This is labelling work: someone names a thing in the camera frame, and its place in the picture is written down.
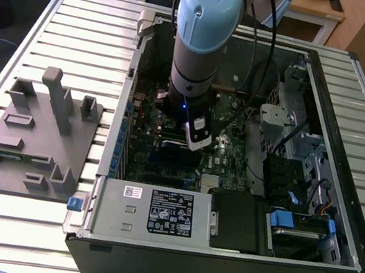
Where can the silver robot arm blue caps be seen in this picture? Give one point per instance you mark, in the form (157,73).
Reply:
(206,14)

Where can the black graphics card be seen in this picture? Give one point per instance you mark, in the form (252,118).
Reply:
(175,158)

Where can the green motherboard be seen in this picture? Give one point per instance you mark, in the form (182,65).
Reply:
(231,158)

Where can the silver chipset heatsink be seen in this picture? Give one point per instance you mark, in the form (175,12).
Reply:
(211,181)

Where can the white barcode sticker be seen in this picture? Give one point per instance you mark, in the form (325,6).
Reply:
(132,192)

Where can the silver drive cage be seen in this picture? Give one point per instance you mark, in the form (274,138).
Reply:
(273,115)

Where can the black power supply label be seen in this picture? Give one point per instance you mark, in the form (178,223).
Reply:
(171,213)

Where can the silver power supply unit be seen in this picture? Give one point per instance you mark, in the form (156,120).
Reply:
(109,215)

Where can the black plastic shroud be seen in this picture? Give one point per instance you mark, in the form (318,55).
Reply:
(238,223)

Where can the grey parts rack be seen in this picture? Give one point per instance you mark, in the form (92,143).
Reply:
(45,141)

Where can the blue case latch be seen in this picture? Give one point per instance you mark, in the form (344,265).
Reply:
(74,204)

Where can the hard disk in blue carrier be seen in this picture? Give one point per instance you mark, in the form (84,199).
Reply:
(281,219)

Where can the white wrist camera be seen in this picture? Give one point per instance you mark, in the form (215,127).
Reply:
(199,139)

